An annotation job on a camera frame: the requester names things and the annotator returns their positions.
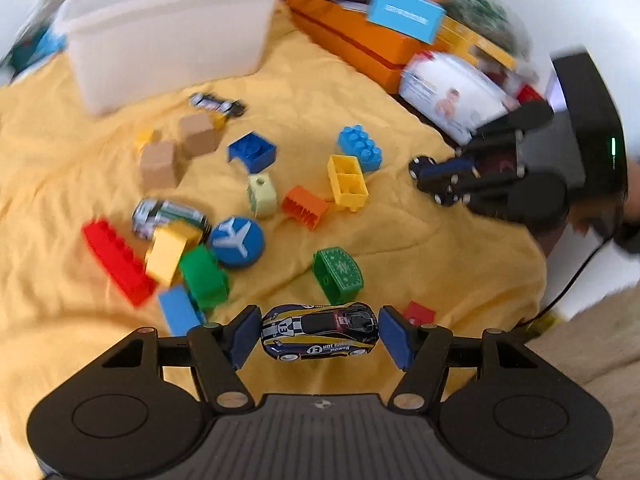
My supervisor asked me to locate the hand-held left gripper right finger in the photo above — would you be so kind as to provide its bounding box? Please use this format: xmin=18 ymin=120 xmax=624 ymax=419
xmin=378 ymin=305 xmax=561 ymax=411

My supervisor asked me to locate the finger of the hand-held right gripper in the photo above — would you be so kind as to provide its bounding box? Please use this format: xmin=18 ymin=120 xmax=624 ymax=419
xmin=457 ymin=100 xmax=556 ymax=166
xmin=417 ymin=155 xmax=523 ymax=208

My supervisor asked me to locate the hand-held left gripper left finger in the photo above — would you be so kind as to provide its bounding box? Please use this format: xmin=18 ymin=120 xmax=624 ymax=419
xmin=80 ymin=305 xmax=262 ymax=411

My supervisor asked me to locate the small red building block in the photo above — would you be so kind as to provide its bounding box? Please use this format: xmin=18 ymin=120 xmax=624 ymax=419
xmin=402 ymin=301 xmax=436 ymax=326

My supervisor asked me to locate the light blue plain block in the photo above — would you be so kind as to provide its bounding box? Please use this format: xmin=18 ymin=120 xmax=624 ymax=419
xmin=157 ymin=284 xmax=207 ymax=337

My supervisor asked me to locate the yellow and black toy car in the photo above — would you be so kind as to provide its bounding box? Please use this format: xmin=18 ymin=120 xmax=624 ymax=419
xmin=260 ymin=302 xmax=379 ymax=361

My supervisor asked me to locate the green printed building block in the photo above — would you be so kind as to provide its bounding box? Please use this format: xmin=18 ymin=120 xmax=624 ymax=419
xmin=312 ymin=246 xmax=364 ymax=306

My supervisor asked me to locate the light blue studded block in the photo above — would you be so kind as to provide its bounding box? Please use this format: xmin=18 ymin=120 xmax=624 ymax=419
xmin=338 ymin=125 xmax=384 ymax=174

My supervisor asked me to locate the orange building block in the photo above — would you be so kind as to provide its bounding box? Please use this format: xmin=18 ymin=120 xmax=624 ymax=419
xmin=281 ymin=185 xmax=330 ymax=231

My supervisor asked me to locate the dark blue building block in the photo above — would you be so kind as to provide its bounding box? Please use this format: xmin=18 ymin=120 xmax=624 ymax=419
xmin=227 ymin=131 xmax=277 ymax=174

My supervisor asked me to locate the white plastic bin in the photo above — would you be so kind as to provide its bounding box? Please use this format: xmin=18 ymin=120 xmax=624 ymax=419
xmin=54 ymin=0 xmax=291 ymax=116

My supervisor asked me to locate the white wet wipes pack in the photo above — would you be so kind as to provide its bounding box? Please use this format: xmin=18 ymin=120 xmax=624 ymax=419
xmin=398 ymin=51 xmax=521 ymax=145

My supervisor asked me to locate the yellow cloth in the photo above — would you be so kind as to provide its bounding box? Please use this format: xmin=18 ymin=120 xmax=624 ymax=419
xmin=0 ymin=0 xmax=551 ymax=480

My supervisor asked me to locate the yellow box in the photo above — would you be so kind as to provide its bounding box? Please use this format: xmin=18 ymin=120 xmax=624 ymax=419
xmin=439 ymin=14 xmax=517 ymax=70

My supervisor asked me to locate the blue airplane disc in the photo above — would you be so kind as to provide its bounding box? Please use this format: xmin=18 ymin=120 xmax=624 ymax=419
xmin=208 ymin=216 xmax=265 ymax=270

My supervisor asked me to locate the yellow hollow building block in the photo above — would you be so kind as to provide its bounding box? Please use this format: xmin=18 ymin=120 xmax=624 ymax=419
xmin=327 ymin=154 xmax=370 ymax=211

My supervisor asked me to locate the pale green building block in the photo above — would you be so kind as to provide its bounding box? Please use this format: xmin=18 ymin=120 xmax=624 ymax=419
xmin=246 ymin=172 xmax=278 ymax=219

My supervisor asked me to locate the long red building block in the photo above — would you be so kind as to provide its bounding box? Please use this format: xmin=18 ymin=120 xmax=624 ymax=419
xmin=82 ymin=218 xmax=159 ymax=309

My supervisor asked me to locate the silver and green toy car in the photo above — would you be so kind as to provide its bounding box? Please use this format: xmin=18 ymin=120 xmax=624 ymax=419
xmin=131 ymin=198 xmax=209 ymax=242

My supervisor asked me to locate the blue cardboard box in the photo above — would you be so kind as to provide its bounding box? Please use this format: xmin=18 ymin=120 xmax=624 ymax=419
xmin=367 ymin=0 xmax=447 ymax=45

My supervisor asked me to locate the orange box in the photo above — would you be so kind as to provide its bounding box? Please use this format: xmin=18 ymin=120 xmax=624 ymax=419
xmin=286 ymin=0 xmax=436 ymax=95

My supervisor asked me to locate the brown wooden cube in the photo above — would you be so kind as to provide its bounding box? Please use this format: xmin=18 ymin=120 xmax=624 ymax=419
xmin=139 ymin=140 xmax=181 ymax=190
xmin=178 ymin=112 xmax=219 ymax=158

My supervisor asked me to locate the small yellow block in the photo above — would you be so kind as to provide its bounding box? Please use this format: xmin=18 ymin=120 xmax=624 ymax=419
xmin=134 ymin=129 xmax=162 ymax=151

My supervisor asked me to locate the black and white toy car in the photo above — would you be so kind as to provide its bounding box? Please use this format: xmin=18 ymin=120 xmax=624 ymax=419
xmin=189 ymin=92 xmax=247 ymax=119

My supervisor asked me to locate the teal box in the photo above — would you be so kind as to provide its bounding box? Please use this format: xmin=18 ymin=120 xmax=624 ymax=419
xmin=9 ymin=24 xmax=68 ymax=72

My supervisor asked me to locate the black cable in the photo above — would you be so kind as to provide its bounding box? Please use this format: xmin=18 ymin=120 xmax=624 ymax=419
xmin=522 ymin=234 xmax=617 ymax=327

